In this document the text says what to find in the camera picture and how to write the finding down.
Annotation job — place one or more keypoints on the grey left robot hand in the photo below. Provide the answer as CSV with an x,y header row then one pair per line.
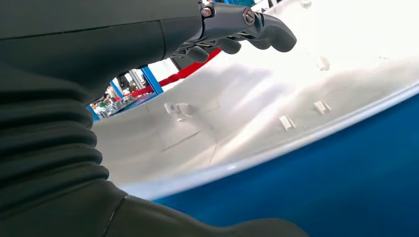
x,y
82,42

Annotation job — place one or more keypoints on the red barrier belt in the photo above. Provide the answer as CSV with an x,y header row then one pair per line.
x,y
183,73

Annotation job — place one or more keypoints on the blue metal shelf rack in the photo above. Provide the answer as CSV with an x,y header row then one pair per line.
x,y
327,196

